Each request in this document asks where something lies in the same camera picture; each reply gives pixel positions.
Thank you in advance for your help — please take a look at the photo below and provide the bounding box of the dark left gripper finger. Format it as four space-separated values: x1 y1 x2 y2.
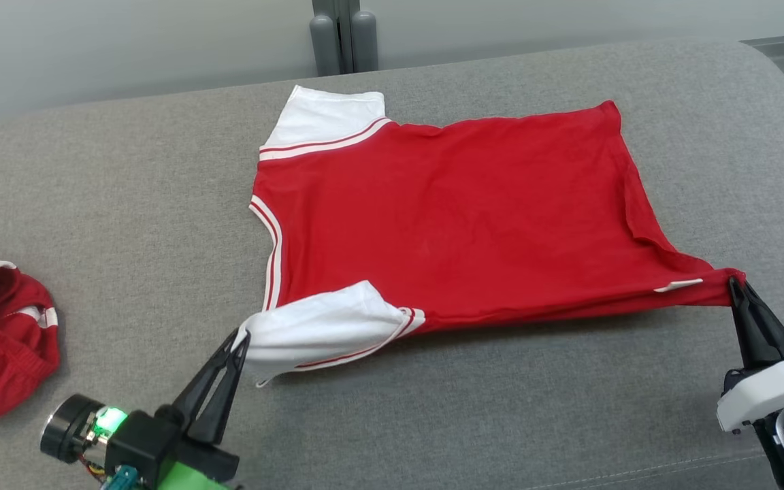
156 329 248 427
190 339 252 448

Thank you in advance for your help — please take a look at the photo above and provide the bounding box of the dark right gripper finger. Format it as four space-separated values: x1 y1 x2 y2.
729 277 775 374
739 278 784 366

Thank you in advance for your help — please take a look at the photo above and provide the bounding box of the teal left cable connector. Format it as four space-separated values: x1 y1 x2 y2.
108 465 140 490

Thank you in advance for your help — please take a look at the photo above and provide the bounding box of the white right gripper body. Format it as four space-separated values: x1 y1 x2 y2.
717 355 784 434

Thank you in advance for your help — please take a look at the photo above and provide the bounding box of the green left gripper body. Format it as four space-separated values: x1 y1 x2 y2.
154 439 241 490

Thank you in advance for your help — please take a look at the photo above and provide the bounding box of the grey wall post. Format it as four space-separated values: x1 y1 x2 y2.
308 0 380 77

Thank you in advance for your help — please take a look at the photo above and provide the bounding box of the red shirt with white sleeves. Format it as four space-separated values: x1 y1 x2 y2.
232 85 747 389

